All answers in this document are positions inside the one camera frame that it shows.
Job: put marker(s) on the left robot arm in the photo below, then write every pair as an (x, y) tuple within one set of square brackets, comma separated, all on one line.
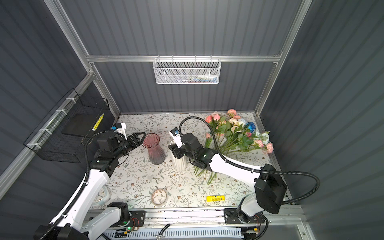
[(69, 224)]

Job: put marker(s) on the yellow marker pen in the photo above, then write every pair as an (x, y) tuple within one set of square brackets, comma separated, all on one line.
[(98, 122)]

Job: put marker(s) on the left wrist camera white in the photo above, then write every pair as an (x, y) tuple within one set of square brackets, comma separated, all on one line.
[(120, 128)]

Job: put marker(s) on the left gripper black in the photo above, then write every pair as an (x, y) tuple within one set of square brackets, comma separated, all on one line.
[(134, 137)]

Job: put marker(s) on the white ribbed ceramic vase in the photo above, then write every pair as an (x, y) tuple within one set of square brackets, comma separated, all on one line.
[(180, 165)]

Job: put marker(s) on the floral table mat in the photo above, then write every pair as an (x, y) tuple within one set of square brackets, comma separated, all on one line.
[(136, 178)]

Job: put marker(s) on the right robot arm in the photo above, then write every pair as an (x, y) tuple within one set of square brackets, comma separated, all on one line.
[(269, 187)]

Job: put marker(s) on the bunch of artificial flowers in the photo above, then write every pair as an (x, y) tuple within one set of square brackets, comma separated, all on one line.
[(238, 138)]

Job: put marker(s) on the clear tape roll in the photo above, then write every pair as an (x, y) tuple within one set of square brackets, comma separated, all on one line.
[(159, 197)]

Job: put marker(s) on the black wire wall basket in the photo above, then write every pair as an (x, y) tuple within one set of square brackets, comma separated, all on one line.
[(61, 138)]

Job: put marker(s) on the black notebook in basket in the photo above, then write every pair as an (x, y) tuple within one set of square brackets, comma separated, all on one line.
[(79, 125)]

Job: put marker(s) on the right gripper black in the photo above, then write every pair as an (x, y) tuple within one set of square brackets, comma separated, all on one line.
[(176, 151)]

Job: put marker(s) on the yellow label tag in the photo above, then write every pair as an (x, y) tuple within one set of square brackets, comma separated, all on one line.
[(215, 198)]

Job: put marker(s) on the white wire wall basket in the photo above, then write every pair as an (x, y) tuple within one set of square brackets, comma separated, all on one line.
[(187, 73)]

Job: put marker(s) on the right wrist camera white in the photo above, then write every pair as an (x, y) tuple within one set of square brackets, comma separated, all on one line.
[(176, 135)]

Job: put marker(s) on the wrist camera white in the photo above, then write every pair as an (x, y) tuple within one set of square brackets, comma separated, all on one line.
[(120, 128), (176, 135)]

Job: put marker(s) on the purple glass vase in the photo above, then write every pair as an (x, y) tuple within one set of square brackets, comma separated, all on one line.
[(156, 154)]

